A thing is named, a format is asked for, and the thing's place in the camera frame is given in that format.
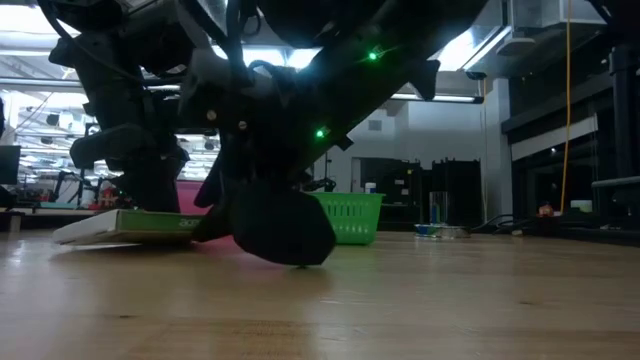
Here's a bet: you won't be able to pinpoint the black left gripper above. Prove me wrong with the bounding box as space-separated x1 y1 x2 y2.
69 74 194 214

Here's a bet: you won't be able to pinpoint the green plastic basket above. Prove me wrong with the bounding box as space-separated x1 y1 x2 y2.
307 191 386 246

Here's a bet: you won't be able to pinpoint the yellow cable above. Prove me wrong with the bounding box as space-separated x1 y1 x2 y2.
558 0 572 215

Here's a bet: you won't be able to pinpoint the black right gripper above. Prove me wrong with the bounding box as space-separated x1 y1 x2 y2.
177 47 351 267

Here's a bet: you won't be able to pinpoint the white Acer adapter box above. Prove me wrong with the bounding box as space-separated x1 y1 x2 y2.
52 208 203 247

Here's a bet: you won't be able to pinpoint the dark background cabinets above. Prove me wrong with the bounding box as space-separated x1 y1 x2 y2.
352 156 484 232

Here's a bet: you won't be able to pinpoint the red plastic bin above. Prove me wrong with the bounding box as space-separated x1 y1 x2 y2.
175 180 214 217

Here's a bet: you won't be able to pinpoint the black cable bundle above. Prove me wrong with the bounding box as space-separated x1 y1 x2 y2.
469 213 539 235

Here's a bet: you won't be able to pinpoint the silver metal stand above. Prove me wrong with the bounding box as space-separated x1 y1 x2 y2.
413 190 472 240

